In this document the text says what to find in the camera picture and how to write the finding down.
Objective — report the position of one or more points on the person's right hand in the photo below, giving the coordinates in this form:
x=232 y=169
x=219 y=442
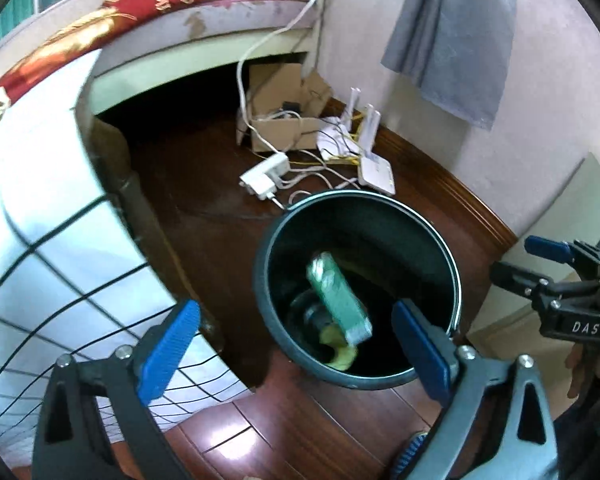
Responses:
x=577 y=370

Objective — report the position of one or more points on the white board panel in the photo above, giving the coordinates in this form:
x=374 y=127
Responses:
x=565 y=200

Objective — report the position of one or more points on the pale purple mattress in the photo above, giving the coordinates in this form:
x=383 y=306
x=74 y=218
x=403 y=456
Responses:
x=230 y=20

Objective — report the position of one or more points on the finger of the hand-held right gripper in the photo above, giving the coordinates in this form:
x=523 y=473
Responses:
x=547 y=249
x=517 y=276

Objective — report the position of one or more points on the dark round object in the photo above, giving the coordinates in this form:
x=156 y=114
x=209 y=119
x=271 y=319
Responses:
x=307 y=315

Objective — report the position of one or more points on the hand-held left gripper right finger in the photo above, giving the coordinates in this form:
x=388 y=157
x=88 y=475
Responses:
x=422 y=355

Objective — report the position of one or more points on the yellow banana peel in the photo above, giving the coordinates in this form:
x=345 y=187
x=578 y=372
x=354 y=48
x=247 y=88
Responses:
x=342 y=355

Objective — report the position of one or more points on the white router with antennas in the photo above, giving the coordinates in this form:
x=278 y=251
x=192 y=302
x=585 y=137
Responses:
x=377 y=175

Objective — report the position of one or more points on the dark green trash bin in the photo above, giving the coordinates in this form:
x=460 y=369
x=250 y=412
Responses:
x=380 y=240

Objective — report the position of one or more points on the white grid bedsheet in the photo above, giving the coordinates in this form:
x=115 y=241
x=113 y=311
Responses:
x=45 y=210

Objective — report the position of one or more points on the red printed blanket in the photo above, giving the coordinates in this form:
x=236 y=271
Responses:
x=145 y=0

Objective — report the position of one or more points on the white power strip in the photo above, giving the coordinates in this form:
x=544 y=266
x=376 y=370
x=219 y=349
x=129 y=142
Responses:
x=265 y=175

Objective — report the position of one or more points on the blue slipper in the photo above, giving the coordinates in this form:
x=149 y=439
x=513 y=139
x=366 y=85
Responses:
x=412 y=455

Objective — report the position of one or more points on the green drink carton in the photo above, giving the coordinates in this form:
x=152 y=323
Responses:
x=340 y=300

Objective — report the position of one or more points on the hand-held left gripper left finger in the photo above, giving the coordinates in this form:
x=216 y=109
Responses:
x=170 y=345

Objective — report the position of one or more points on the brown cardboard box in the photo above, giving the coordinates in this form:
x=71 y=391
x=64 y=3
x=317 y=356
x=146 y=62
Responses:
x=280 y=85

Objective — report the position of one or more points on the white bed frame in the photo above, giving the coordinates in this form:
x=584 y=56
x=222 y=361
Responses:
x=180 y=67

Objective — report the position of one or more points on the grey curtain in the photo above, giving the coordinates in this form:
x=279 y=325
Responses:
x=450 y=35

